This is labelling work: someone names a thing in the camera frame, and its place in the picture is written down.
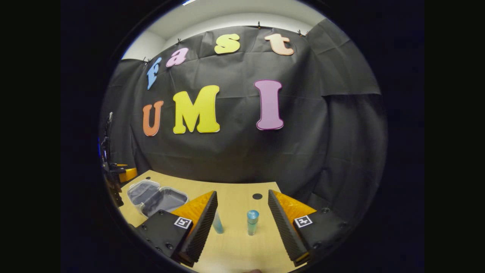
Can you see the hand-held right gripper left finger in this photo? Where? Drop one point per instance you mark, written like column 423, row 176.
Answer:
column 202, row 227

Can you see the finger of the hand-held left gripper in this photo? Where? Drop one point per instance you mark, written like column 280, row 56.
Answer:
column 128, row 174

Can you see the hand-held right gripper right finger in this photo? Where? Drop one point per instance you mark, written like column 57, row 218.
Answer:
column 284, row 227

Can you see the blue skin care tube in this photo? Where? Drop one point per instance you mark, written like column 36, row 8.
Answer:
column 218, row 226

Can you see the blue skin care bottle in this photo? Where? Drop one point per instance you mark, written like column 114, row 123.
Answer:
column 252, row 223

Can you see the white suitcase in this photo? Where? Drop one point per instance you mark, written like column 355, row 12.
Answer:
column 166, row 199

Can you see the ceiling light panel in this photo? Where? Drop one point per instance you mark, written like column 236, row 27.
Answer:
column 188, row 2

